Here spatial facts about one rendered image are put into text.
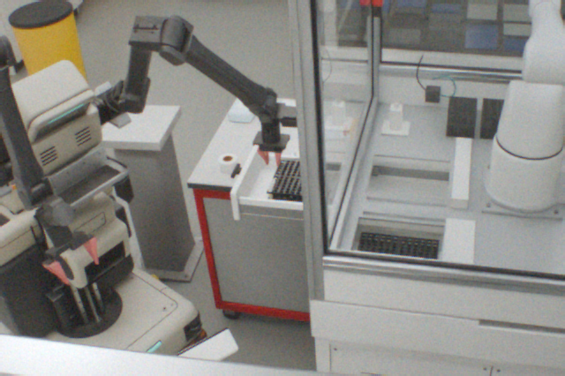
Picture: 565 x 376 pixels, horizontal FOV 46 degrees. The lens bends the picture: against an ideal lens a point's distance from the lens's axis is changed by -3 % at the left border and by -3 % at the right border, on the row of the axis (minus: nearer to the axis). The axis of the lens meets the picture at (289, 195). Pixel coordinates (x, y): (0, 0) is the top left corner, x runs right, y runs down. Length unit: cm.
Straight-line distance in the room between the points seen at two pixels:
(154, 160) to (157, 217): 31
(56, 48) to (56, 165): 249
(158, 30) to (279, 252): 116
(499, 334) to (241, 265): 126
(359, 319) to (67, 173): 94
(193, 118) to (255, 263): 185
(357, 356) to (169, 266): 153
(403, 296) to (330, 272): 18
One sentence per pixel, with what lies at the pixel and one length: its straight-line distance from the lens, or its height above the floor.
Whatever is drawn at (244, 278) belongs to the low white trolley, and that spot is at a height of 29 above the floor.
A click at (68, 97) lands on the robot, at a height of 132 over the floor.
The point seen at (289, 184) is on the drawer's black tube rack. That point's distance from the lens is 218.
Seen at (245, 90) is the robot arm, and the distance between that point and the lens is 188.
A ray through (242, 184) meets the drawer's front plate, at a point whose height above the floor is 91.
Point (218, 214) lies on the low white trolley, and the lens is 256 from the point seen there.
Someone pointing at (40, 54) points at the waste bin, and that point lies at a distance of 455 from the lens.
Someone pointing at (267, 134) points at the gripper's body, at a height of 110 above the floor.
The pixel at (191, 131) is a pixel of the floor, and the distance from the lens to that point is 423.
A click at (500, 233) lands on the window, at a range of 154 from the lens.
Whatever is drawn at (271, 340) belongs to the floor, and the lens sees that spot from 290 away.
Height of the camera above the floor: 220
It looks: 38 degrees down
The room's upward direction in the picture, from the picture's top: 5 degrees counter-clockwise
